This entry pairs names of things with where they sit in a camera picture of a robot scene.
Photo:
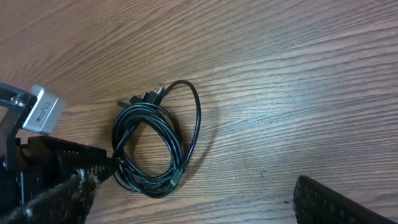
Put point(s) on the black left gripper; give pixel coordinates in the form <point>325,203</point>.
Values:
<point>44,162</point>

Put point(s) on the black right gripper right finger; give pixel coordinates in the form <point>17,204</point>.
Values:
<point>315,203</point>

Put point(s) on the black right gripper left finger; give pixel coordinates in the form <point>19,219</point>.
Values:
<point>69,202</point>

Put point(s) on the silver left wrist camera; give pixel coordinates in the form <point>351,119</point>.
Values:
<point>46,111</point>

